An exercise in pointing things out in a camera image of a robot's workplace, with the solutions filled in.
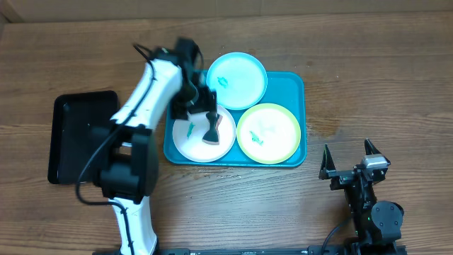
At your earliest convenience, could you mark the pink plate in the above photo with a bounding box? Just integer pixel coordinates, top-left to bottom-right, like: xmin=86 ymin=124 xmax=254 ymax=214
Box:
xmin=171 ymin=105 xmax=236 ymax=163

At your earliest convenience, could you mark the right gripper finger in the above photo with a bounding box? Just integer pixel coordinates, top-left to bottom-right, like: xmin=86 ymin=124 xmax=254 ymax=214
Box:
xmin=320 ymin=144 xmax=336 ymax=174
xmin=364 ymin=138 xmax=380 ymax=155

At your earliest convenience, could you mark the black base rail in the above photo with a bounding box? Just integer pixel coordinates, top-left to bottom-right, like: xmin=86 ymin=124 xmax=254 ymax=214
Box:
xmin=92 ymin=244 xmax=408 ymax=255

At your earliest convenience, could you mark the light blue plate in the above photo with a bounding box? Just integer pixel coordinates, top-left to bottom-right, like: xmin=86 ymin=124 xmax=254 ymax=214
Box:
xmin=206 ymin=52 xmax=268 ymax=111

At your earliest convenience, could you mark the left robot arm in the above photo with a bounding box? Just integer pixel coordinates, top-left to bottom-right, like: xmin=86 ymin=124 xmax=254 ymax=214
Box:
xmin=82 ymin=38 xmax=222 ymax=254

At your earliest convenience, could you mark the yellow plate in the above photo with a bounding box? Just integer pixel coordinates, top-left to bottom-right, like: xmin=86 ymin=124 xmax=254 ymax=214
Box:
xmin=236 ymin=103 xmax=302 ymax=164

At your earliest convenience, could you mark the teal plastic tray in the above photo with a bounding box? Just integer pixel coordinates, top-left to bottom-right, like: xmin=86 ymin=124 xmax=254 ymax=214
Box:
xmin=163 ymin=71 xmax=307 ymax=168

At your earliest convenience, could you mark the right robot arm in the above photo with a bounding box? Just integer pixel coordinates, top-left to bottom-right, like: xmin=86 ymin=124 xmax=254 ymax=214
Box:
xmin=319 ymin=139 xmax=407 ymax=254

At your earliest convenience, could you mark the black plastic tray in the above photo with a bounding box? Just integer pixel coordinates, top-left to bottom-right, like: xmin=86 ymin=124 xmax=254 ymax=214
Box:
xmin=47 ymin=91 xmax=120 ymax=184

